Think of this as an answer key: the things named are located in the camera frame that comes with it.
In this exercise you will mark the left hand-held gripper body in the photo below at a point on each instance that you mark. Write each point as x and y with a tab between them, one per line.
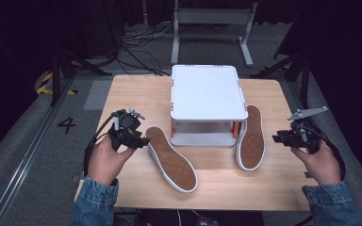
126	123

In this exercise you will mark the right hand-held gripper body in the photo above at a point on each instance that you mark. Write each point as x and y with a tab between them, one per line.
302	135

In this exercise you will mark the white sneaker with brown sole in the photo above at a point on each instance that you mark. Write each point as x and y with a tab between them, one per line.
251	141
172	163

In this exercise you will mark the white shoe rack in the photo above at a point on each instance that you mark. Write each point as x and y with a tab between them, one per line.
208	94

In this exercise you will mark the person's right hand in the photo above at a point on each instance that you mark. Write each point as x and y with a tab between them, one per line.
322	166

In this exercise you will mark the person's left hand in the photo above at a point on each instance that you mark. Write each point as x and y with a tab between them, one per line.
106	163

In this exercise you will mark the black tripod stand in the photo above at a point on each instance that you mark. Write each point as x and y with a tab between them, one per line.
301	69
56	75

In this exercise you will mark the yellow black hazard tape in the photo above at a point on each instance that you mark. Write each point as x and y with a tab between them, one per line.
45	84

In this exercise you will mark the grey metal stand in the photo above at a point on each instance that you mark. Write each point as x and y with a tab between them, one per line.
212	15

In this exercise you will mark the metal floor rail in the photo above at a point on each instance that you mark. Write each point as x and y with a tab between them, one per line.
25	160

